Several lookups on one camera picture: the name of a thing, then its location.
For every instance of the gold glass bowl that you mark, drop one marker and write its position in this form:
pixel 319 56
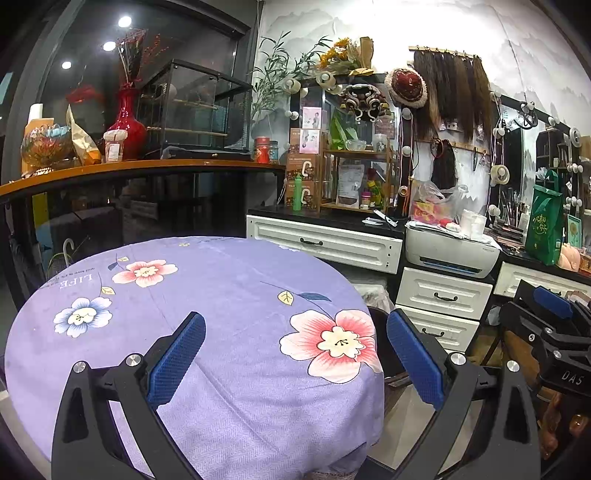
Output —
pixel 46 145

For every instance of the teal framed card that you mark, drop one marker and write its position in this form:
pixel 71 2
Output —
pixel 575 230

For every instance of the ornate beaded headdress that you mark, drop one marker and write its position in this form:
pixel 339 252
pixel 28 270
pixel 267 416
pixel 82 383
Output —
pixel 364 101

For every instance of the red tin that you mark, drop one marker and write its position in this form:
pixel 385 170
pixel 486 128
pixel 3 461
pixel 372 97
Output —
pixel 262 150

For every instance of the glass display case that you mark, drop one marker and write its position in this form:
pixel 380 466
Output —
pixel 194 106

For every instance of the yellow flower bouquet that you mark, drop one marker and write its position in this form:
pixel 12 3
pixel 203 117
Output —
pixel 341 53

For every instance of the vanity mirror with bulbs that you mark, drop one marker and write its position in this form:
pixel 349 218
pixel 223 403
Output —
pixel 515 152
pixel 323 99

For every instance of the white printer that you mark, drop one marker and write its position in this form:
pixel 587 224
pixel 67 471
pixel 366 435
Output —
pixel 452 251

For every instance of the purple floral tablecloth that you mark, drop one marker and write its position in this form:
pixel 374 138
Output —
pixel 231 323

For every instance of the wooden rack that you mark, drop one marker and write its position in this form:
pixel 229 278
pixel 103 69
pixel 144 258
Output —
pixel 355 153

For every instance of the dried twigs bunch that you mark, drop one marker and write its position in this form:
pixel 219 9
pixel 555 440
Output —
pixel 134 55

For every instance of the hanging hair extensions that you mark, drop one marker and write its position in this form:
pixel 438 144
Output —
pixel 450 87

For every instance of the clear plastic jar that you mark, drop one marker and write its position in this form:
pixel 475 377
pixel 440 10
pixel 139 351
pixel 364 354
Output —
pixel 115 146

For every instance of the glass cup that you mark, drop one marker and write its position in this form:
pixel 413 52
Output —
pixel 379 143

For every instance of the white printed packet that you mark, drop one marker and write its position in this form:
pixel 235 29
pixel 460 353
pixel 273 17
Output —
pixel 349 184

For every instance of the red vase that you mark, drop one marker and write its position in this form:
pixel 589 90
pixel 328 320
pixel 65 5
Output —
pixel 127 129

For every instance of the green leafy plant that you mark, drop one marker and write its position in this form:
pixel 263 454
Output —
pixel 277 74

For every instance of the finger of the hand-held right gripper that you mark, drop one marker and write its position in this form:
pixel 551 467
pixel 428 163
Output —
pixel 551 302
pixel 531 325

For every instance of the person's right hand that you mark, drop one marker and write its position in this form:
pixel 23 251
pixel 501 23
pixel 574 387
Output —
pixel 558 424

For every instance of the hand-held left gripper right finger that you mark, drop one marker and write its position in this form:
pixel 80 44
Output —
pixel 415 355

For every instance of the black hair bundle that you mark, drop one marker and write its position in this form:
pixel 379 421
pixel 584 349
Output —
pixel 443 166

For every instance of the red fur-trimmed hat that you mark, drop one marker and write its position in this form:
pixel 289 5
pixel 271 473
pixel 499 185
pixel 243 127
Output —
pixel 406 87

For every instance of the wooden counter shelf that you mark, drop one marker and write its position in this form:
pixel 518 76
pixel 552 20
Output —
pixel 138 166

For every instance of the green gift bag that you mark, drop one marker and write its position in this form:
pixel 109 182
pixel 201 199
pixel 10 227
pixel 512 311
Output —
pixel 545 221

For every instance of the wide white drawer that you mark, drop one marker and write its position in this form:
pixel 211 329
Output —
pixel 323 242

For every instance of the peach rounded object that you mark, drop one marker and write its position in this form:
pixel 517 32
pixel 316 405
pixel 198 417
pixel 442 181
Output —
pixel 569 257

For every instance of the clear plastic bag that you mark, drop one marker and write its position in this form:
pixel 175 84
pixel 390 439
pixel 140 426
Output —
pixel 434 207

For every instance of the orange box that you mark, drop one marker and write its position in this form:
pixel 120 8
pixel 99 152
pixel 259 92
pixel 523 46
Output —
pixel 39 119

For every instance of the brown printed box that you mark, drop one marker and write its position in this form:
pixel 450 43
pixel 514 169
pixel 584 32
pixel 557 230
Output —
pixel 311 197
pixel 310 167

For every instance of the green bottle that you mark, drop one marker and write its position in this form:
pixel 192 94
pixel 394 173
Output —
pixel 297 194

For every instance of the pink printed box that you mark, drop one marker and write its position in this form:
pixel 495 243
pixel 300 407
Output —
pixel 312 118
pixel 310 141

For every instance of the white hair tool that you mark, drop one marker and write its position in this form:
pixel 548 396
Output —
pixel 381 219

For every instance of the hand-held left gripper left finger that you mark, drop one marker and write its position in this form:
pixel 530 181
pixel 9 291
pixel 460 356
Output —
pixel 178 357

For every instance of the bin with white liner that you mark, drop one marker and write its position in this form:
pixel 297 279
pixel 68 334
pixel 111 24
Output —
pixel 374 295

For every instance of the teal tin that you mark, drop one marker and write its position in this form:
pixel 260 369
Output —
pixel 274 152

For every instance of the green leaf bag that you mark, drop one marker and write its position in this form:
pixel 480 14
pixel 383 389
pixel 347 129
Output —
pixel 341 131

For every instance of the gold paper snack bag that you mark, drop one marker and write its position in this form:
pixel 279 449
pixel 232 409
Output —
pixel 83 138

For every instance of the makeup brushes bundle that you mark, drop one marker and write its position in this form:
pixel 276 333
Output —
pixel 513 207

